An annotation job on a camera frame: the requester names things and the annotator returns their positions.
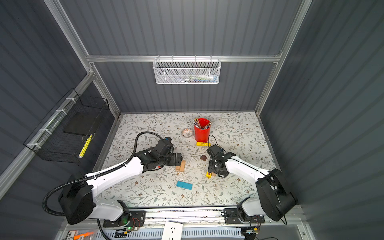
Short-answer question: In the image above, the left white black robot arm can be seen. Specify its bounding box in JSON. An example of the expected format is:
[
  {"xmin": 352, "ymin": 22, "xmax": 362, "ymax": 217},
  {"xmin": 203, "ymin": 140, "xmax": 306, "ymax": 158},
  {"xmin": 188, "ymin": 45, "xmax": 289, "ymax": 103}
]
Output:
[{"xmin": 58, "ymin": 138, "xmax": 183, "ymax": 227}]

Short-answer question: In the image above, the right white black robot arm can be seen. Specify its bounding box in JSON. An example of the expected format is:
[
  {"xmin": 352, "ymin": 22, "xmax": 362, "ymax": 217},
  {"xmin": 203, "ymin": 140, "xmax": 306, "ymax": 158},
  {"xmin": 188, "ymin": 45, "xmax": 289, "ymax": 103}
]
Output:
[{"xmin": 207, "ymin": 145, "xmax": 298, "ymax": 223}]

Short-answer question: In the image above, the teal wooden block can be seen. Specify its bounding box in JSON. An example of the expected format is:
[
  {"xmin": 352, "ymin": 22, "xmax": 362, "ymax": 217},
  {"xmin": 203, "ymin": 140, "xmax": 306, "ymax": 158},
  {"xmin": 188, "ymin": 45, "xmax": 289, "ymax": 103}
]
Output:
[{"xmin": 177, "ymin": 181, "xmax": 193, "ymax": 190}]

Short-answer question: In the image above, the dark brown wooden cube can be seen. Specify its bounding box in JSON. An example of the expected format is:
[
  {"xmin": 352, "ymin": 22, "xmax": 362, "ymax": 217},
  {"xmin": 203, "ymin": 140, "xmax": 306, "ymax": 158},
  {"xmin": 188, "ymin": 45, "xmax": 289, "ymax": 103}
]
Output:
[{"xmin": 200, "ymin": 155, "xmax": 207, "ymax": 162}]

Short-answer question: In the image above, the yellow marker pen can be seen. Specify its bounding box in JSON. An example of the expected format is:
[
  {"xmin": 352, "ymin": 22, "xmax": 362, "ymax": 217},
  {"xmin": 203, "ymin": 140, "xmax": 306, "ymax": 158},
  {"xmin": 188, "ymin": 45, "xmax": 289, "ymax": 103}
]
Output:
[{"xmin": 196, "ymin": 142, "xmax": 211, "ymax": 147}]

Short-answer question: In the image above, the floral table mat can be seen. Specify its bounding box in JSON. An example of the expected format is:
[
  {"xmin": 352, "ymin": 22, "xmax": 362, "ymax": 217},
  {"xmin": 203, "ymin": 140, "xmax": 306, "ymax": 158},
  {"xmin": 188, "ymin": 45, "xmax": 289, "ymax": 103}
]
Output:
[{"xmin": 98, "ymin": 112, "xmax": 275, "ymax": 207}]

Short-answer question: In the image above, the clear tape roll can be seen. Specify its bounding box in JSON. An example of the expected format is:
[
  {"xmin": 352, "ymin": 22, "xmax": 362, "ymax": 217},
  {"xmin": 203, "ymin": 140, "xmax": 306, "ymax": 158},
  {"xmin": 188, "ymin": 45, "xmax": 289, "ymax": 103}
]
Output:
[{"xmin": 182, "ymin": 128, "xmax": 194, "ymax": 138}]

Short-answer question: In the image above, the red pencil cup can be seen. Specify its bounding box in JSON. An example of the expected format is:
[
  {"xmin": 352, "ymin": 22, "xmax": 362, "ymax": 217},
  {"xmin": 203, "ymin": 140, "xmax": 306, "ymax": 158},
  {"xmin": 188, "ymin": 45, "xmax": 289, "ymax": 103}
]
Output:
[{"xmin": 194, "ymin": 118, "xmax": 211, "ymax": 143}]

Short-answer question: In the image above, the yellow ruler in basket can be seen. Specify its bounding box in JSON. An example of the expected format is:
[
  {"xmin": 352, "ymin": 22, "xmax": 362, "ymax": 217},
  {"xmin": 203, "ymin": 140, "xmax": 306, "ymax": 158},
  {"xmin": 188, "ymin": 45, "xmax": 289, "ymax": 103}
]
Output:
[{"xmin": 78, "ymin": 135, "xmax": 93, "ymax": 159}]

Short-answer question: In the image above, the white power socket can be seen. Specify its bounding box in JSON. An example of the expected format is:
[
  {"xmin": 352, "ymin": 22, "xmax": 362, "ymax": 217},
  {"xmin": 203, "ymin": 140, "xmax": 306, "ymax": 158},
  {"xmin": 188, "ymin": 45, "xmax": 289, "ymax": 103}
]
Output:
[{"xmin": 162, "ymin": 222, "xmax": 184, "ymax": 240}]

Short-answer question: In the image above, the black foam pad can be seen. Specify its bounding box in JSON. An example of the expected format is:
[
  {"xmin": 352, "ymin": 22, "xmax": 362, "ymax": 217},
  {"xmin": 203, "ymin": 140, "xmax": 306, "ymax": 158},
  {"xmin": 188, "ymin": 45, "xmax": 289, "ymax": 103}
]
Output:
[{"xmin": 63, "ymin": 112, "xmax": 103, "ymax": 136}]

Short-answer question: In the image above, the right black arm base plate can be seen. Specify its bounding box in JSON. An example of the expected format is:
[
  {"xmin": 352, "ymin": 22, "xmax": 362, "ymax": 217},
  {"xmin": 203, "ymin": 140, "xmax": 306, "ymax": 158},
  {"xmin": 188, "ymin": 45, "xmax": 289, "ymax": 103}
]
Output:
[{"xmin": 221, "ymin": 208, "xmax": 265, "ymax": 225}]

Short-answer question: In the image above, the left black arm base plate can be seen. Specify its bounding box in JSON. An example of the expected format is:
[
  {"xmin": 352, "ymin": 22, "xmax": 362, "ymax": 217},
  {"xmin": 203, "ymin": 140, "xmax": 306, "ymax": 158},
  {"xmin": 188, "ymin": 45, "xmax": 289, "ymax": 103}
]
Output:
[{"xmin": 103, "ymin": 211, "xmax": 146, "ymax": 229}]

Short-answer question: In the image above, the white wire mesh basket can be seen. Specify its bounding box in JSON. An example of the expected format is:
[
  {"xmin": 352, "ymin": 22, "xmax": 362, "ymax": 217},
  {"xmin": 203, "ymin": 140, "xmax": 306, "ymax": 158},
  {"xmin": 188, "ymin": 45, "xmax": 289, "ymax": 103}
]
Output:
[{"xmin": 153, "ymin": 59, "xmax": 222, "ymax": 85}]

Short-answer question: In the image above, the black wire mesh basket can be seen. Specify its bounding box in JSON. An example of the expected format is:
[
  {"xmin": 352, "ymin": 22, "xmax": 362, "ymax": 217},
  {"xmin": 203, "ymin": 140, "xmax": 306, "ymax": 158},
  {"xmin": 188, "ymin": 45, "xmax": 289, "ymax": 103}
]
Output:
[{"xmin": 24, "ymin": 89, "xmax": 110, "ymax": 164}]

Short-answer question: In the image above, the orange tool handle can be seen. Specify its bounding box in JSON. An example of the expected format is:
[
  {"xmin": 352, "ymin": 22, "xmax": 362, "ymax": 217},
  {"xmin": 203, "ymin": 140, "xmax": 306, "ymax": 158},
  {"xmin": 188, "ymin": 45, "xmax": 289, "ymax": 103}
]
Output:
[{"xmin": 72, "ymin": 232, "xmax": 96, "ymax": 240}]

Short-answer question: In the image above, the left black corrugated cable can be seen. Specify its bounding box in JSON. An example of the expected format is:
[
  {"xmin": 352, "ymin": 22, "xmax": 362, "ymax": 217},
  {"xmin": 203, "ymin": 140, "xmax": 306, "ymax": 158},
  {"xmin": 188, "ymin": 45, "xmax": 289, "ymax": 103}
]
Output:
[{"xmin": 41, "ymin": 131, "xmax": 164, "ymax": 240}]

